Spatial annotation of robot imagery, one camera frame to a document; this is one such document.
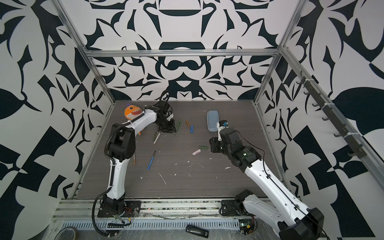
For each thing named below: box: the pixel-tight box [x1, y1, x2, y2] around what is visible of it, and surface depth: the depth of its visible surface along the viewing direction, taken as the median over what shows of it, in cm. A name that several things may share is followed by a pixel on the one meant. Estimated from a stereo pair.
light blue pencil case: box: [207, 110, 220, 132], surface depth 110 cm
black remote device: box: [185, 224, 210, 239], surface depth 69 cm
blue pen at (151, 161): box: [147, 150, 156, 171], surface depth 91 cm
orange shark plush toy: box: [124, 105, 143, 121], surface depth 104 cm
